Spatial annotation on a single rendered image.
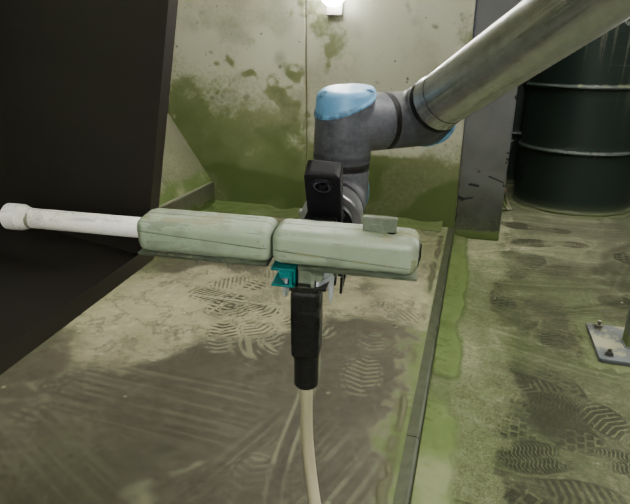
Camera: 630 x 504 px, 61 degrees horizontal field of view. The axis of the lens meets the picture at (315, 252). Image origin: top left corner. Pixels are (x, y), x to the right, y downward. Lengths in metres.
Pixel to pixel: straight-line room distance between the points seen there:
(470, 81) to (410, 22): 1.46
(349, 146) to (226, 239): 0.30
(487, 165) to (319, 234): 1.73
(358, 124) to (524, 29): 0.25
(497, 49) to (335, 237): 0.33
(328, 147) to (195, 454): 0.61
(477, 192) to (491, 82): 1.53
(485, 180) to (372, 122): 1.47
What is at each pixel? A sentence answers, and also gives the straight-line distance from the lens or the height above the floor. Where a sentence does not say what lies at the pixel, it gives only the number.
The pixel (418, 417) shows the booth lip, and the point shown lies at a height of 0.04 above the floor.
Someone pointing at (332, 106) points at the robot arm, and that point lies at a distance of 0.80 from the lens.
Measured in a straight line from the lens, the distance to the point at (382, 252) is 0.54.
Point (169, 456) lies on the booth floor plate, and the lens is 1.07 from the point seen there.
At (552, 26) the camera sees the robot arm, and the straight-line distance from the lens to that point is 0.69.
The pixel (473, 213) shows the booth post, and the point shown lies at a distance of 2.29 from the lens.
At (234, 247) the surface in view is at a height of 0.54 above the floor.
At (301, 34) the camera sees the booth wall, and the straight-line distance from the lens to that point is 2.31.
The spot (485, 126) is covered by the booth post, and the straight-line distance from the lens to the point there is 2.22.
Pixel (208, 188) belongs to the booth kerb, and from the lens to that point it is 2.50.
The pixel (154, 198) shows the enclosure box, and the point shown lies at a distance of 0.74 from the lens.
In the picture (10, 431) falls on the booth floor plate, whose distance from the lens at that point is 1.24.
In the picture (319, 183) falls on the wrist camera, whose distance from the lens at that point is 0.65.
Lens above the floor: 0.73
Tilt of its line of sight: 21 degrees down
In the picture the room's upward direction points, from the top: straight up
